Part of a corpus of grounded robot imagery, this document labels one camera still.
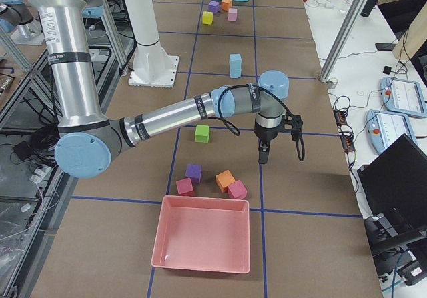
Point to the yellow foam block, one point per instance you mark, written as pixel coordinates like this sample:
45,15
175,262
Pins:
207,18

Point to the lower teach pendant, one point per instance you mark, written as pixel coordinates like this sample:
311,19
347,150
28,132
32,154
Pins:
385,127

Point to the teach pendant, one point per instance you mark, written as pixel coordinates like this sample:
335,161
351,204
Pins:
385,127
403,96

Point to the orange foam block right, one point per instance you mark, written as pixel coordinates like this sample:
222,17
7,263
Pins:
224,179

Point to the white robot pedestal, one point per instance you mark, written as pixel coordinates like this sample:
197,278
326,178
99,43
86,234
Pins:
152,66

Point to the purple foam block left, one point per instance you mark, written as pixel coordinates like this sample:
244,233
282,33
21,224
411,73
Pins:
213,6

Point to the purple foam block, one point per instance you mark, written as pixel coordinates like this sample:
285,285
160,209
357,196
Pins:
194,172
213,6

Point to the orange foam block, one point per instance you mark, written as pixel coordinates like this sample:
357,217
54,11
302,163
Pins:
226,5
224,179

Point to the magenta foam block upper right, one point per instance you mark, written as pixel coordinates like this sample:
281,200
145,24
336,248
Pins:
237,190

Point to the pink foam block left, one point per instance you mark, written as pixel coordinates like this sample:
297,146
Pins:
232,14

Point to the magenta foam block lower right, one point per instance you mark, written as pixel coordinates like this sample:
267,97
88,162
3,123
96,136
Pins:
185,187

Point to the black water bottle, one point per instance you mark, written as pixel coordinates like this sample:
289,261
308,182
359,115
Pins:
368,7

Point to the upper teach pendant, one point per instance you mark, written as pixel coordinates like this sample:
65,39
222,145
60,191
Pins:
403,96

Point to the orange foam block left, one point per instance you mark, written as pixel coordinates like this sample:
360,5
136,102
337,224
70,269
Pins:
226,5

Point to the black laptop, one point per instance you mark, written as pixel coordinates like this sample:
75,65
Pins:
396,179

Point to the magenta foam block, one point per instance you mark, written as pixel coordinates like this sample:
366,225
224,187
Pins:
185,187
237,190

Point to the aluminium frame post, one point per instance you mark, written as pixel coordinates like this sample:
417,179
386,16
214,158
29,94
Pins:
344,32

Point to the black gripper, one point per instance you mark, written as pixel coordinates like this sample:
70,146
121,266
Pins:
265,134

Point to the light blue foam block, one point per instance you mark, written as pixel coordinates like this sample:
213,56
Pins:
235,61
235,72

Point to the orange power strip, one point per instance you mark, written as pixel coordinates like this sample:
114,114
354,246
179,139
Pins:
346,133

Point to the purple foam block right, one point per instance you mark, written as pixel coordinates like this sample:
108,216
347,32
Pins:
194,172

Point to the green foam block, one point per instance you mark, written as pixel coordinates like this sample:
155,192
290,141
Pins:
202,133

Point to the pink plastic tray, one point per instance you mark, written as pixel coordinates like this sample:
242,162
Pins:
203,234

